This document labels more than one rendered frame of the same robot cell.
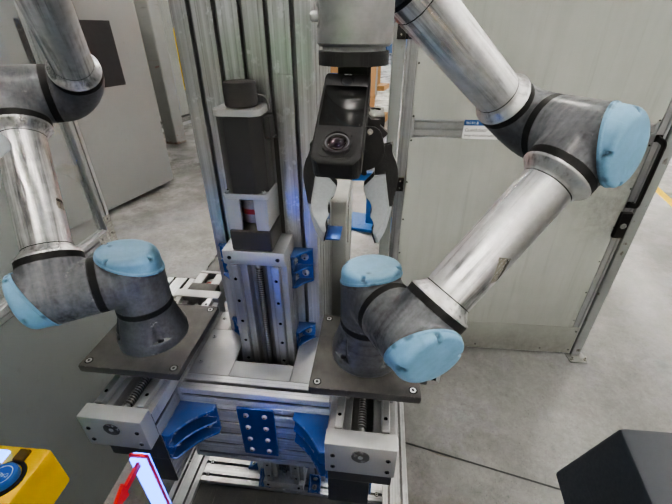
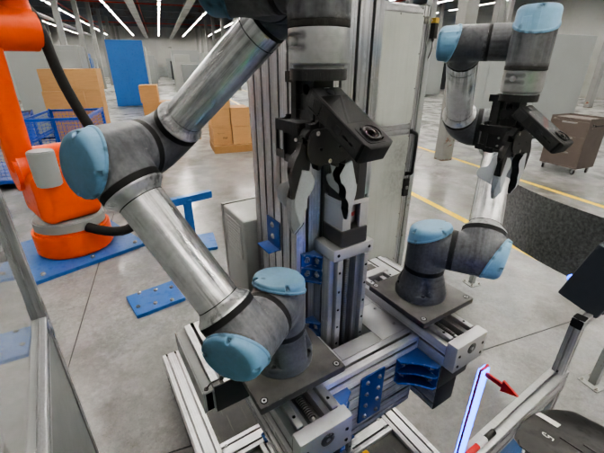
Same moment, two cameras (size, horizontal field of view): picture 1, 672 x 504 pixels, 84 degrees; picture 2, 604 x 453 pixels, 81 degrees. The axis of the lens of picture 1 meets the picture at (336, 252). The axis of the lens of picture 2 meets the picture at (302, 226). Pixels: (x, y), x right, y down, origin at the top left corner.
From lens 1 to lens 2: 0.80 m
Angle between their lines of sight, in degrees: 35
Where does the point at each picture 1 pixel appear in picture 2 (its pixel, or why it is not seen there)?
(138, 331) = (299, 348)
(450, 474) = not seen: hidden behind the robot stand
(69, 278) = (270, 313)
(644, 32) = (396, 71)
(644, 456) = not seen: outside the picture
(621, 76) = (391, 96)
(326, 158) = (565, 143)
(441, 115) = not seen: hidden behind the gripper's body
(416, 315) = (492, 237)
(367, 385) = (446, 306)
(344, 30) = (539, 85)
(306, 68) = (373, 104)
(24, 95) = (146, 153)
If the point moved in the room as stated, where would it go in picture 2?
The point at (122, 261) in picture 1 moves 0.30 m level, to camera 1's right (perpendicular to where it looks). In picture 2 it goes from (297, 282) to (388, 241)
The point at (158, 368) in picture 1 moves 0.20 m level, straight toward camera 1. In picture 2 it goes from (326, 369) to (416, 391)
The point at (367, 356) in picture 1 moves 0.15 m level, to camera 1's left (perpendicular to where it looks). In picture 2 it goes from (440, 287) to (409, 307)
